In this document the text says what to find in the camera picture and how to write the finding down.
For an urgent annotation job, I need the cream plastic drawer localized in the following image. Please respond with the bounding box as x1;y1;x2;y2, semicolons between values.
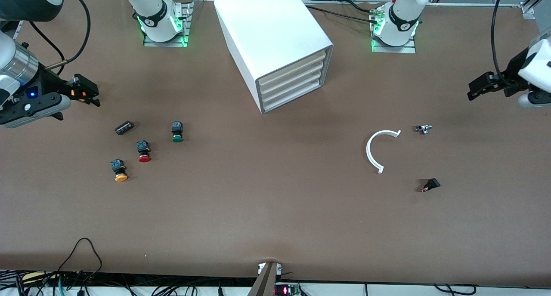
261;71;323;103
260;61;325;95
263;80;322;111
259;51;327;86

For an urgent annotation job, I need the red push button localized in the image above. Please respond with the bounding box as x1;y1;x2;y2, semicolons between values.
136;140;152;163

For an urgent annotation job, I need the yellow push button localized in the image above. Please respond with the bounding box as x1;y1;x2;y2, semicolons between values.
110;158;129;183

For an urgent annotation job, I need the white drawer cabinet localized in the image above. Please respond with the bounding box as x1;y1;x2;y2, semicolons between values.
214;0;334;114

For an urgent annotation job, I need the white C-shaped clamp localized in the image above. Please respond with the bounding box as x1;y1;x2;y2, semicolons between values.
366;129;402;175

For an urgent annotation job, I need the red LED display device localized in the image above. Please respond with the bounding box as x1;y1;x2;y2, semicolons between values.
274;283;301;296

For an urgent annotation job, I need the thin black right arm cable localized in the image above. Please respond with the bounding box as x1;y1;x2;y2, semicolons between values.
29;22;66;63

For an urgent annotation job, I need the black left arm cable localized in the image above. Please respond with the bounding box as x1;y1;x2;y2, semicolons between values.
492;0;507;80

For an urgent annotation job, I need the aluminium frame profile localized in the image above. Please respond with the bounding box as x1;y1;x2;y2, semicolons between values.
430;0;551;20

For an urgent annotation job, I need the aluminium arm base plate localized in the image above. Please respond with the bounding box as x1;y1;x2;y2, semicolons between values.
143;0;193;47
371;8;417;54

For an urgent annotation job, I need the looped black cable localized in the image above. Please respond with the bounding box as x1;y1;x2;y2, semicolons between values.
57;237;103;284

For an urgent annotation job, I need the black cable behind cabinet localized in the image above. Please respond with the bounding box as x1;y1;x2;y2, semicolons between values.
301;3;380;25

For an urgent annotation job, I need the black cable under table edge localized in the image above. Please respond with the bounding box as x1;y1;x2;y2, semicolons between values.
434;284;477;296

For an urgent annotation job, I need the grey mounting post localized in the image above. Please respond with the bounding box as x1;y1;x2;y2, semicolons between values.
247;262;281;296

